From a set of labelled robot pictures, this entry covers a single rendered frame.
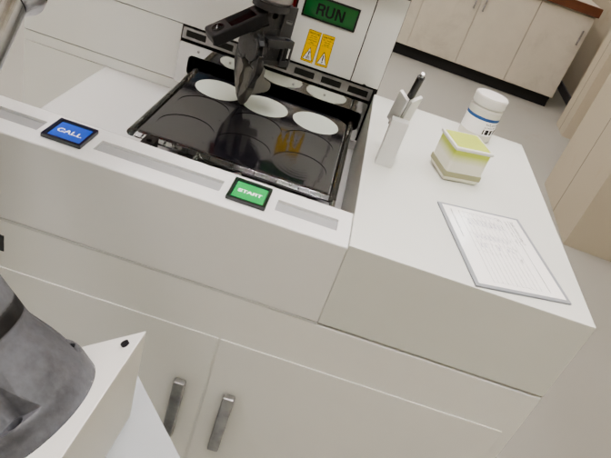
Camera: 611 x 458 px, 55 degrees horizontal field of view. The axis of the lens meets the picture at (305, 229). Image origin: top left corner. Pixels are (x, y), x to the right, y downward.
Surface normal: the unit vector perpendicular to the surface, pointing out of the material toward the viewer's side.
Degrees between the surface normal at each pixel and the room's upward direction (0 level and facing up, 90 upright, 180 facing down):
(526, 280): 0
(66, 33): 90
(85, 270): 90
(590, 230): 90
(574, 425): 0
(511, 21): 90
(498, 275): 0
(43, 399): 35
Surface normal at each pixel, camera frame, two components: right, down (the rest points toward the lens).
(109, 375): -0.40, -0.83
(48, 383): 0.69, -0.42
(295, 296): -0.15, 0.51
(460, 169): 0.15, 0.59
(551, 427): 0.28, -0.80
